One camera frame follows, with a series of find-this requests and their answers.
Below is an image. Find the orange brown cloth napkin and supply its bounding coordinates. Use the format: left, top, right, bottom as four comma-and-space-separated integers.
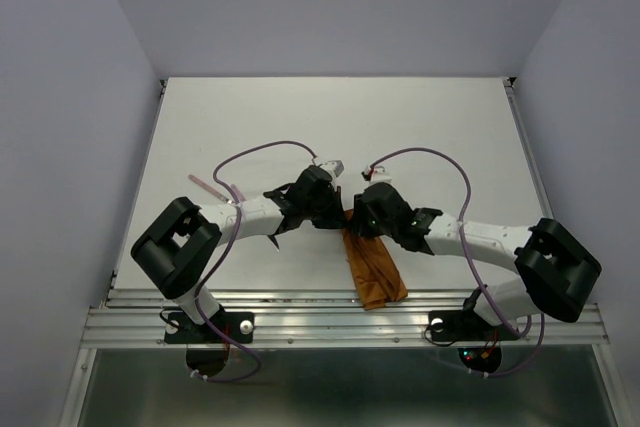
342, 227, 409, 311

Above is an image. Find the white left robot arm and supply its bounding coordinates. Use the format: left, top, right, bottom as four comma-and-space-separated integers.
131, 160, 346, 341

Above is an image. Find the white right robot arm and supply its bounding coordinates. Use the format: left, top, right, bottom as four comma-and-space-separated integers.
349, 183, 602, 342

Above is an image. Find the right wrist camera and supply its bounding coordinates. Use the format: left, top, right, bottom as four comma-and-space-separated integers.
361, 165, 392, 185

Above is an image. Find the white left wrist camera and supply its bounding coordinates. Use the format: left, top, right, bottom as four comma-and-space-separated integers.
318, 160, 344, 179

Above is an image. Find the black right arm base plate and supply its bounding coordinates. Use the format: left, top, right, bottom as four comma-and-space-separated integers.
423, 289, 517, 346

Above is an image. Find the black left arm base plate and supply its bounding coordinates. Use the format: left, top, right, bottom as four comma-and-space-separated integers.
159, 310, 255, 345

